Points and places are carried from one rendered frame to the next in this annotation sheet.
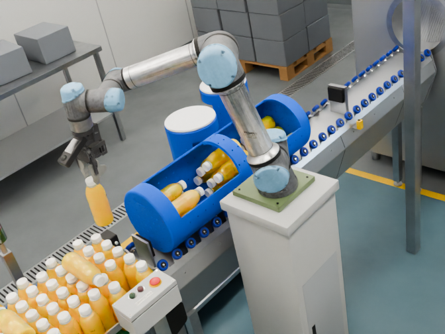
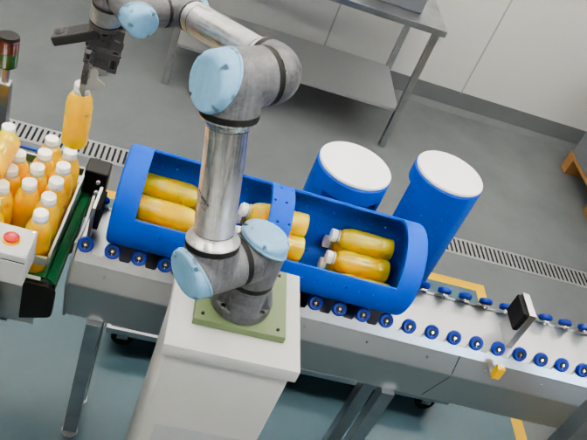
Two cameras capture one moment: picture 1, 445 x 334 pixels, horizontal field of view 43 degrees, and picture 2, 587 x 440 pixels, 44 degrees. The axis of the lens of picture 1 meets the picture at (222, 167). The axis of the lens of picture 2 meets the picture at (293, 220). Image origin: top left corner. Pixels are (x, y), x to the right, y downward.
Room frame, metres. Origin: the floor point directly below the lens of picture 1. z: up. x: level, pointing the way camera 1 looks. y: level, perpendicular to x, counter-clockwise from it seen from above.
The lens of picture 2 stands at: (0.62, -0.77, 2.40)
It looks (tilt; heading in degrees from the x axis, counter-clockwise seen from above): 37 degrees down; 26
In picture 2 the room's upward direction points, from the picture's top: 24 degrees clockwise
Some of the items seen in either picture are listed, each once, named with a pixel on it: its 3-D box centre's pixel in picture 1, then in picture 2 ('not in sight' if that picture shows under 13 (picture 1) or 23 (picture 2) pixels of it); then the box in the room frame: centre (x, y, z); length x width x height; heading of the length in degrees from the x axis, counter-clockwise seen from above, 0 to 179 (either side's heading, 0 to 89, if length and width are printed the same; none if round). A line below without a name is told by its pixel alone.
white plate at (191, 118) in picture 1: (189, 118); (355, 165); (2.70, 0.11, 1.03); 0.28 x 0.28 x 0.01
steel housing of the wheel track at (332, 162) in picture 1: (309, 160); (406, 340); (2.41, -0.44, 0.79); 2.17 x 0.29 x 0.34; 130
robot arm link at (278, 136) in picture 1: (271, 149); (257, 253); (1.70, -0.18, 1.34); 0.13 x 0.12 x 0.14; 168
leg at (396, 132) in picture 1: (396, 145); not in sight; (3.09, -1.15, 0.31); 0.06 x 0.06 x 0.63; 40
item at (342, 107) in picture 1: (337, 99); (514, 319); (2.59, -0.66, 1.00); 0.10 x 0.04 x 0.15; 40
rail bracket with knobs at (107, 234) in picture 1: (109, 246); (95, 179); (1.87, 0.53, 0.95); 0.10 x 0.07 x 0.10; 40
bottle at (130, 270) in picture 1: (136, 277); (44, 224); (1.59, 0.40, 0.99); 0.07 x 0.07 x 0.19
